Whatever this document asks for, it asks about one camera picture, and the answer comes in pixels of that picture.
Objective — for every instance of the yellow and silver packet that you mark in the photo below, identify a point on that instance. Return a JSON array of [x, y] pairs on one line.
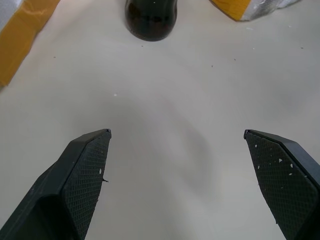
[[247, 8]]

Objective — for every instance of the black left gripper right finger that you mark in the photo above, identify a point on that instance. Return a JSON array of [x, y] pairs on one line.
[[285, 180]]

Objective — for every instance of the dark glass bottle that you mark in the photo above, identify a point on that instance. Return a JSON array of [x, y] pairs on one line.
[[150, 20]]

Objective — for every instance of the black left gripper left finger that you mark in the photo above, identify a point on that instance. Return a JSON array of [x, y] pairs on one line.
[[75, 185]]

